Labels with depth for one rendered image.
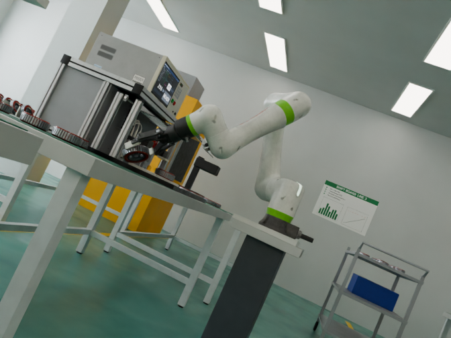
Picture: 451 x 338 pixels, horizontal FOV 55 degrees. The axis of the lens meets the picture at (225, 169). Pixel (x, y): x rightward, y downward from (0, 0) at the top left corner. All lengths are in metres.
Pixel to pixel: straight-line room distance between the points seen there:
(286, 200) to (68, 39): 4.86
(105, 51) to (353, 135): 5.77
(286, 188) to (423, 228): 5.68
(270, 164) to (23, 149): 1.50
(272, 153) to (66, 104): 0.99
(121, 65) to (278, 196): 0.99
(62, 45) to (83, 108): 4.29
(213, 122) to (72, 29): 4.81
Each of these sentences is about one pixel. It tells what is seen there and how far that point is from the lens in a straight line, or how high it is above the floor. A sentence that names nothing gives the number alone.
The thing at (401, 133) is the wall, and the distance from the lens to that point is 7.69.
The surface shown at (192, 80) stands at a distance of 6.32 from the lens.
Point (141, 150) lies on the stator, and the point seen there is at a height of 0.84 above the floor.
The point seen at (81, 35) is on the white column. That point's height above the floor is 2.06.
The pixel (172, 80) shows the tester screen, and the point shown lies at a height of 1.26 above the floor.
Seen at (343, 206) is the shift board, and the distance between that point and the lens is 7.36.
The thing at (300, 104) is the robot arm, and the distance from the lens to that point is 1.96.
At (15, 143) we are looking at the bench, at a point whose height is 0.72.
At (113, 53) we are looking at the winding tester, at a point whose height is 1.23.
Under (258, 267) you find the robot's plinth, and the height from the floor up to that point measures 0.60.
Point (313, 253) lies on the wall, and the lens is 7.30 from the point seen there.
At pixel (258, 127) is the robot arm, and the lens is 1.85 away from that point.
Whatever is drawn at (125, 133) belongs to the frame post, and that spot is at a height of 0.89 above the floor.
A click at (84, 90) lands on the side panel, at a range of 2.14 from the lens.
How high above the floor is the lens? 0.77
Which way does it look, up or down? 5 degrees up
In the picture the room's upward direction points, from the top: 25 degrees clockwise
